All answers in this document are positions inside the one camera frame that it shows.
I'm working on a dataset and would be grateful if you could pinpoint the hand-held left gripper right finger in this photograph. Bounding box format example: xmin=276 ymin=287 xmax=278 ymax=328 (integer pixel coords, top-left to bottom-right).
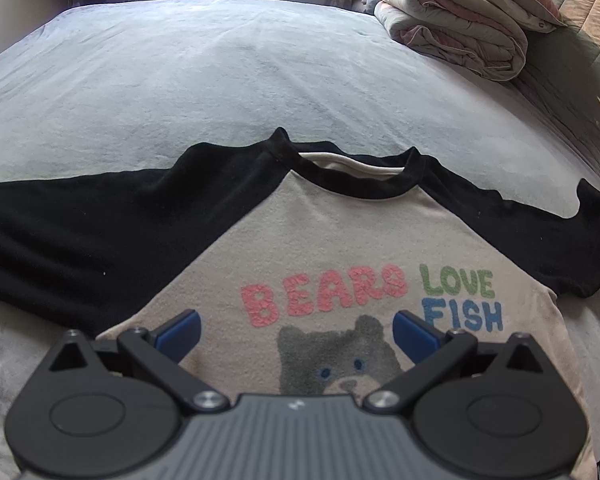
xmin=362 ymin=310 xmax=557 ymax=413

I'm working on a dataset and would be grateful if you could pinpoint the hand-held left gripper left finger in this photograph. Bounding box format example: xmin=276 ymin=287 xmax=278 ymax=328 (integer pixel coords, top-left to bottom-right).
xmin=45 ymin=309 xmax=231 ymax=413

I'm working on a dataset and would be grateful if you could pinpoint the beige and black bear shirt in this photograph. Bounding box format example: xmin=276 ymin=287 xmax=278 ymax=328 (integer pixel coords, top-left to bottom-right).
xmin=0 ymin=127 xmax=600 ymax=480

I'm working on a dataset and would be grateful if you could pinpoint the bed with grey sheet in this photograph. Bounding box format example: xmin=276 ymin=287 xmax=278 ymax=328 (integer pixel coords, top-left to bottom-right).
xmin=0 ymin=0 xmax=600 ymax=480

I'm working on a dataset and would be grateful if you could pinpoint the folded beige pink quilt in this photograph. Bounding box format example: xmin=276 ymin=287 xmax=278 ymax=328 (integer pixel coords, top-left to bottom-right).
xmin=370 ymin=0 xmax=528 ymax=82

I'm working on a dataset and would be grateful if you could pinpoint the quilted grey headboard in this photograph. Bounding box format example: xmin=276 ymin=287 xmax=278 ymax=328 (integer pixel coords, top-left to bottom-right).
xmin=510 ymin=0 xmax=600 ymax=196

